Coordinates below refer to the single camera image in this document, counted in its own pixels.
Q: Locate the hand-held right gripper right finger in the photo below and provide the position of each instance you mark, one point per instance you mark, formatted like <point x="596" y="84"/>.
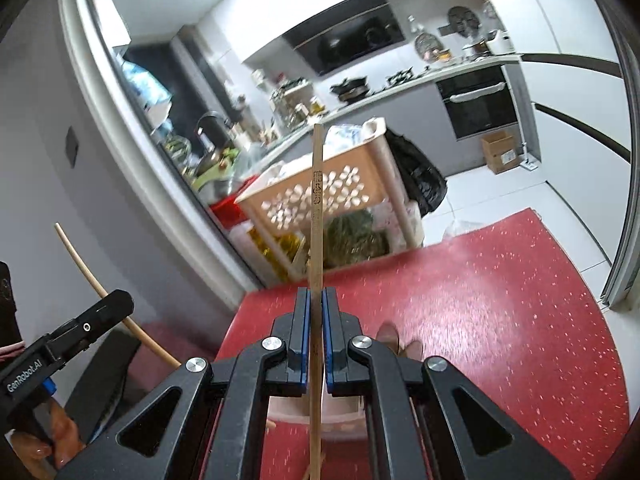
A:
<point x="331" y="320"/>

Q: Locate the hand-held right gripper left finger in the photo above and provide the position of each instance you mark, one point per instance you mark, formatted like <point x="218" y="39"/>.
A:
<point x="301" y="320"/>

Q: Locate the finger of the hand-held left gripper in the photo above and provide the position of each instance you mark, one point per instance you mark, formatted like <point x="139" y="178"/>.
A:
<point x="48" y="386"/>
<point x="107" y="310"/>

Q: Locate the plain wooden chopstick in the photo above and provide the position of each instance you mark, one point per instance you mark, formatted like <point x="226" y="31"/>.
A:
<point x="82" y="262"/>

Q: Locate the beige plastic utensil holder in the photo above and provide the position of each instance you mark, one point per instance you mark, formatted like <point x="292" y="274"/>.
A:
<point x="345" y="415"/>

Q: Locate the printed wooden chopstick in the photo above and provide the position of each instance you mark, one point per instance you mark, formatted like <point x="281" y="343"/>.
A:
<point x="316" y="210"/>

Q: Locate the person's left hand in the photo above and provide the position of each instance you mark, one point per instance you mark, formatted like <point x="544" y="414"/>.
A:
<point x="67" y="430"/>

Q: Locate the person's dark clothing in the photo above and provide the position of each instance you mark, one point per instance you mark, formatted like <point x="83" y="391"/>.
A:
<point x="7" y="305"/>

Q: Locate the yellow foil bag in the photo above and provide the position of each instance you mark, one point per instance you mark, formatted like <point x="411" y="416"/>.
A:
<point x="270" y="250"/>

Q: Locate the bag of green vegetables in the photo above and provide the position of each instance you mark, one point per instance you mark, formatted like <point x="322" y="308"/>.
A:
<point x="355" y="240"/>

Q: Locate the red plastic basket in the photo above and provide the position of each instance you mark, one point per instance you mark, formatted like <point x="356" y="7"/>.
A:
<point x="227" y="210"/>

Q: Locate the beige flower-pattern storage cart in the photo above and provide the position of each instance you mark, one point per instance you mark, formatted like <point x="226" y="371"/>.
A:
<point x="385" y="175"/>

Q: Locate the white plastic bag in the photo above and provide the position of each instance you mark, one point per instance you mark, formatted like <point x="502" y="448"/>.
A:
<point x="465" y="227"/>

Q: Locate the black garbage bag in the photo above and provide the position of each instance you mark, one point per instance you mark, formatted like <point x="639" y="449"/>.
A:
<point x="415" y="175"/>

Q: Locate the white spice shelf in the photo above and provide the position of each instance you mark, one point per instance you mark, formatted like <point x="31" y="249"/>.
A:
<point x="295" y="102"/>

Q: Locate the blue plastic bag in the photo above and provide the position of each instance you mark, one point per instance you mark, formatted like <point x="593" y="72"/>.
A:
<point x="145" y="87"/>

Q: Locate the black wok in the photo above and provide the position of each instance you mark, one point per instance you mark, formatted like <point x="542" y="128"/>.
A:
<point x="350" y="89"/>

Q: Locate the open cardboard box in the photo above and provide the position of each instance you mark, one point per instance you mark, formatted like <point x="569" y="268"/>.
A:
<point x="500" y="152"/>

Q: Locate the black built-in oven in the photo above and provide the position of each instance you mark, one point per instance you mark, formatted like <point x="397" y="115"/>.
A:
<point x="475" y="110"/>

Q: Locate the black range hood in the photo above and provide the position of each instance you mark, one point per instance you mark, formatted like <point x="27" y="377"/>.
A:
<point x="345" y="40"/>

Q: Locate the round metal rack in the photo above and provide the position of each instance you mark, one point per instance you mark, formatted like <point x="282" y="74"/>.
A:
<point x="426" y="44"/>

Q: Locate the white rice cooker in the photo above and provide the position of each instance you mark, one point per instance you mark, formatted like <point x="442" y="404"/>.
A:
<point x="500" y="42"/>

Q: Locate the dark round tray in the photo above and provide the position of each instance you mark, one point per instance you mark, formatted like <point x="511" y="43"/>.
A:
<point x="462" y="20"/>

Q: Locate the white refrigerator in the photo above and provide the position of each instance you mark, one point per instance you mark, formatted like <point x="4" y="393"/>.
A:
<point x="565" y="85"/>

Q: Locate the silver door frame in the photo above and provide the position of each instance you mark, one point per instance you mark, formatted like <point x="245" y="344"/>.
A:
<point x="150" y="175"/>
<point x="625" y="185"/>

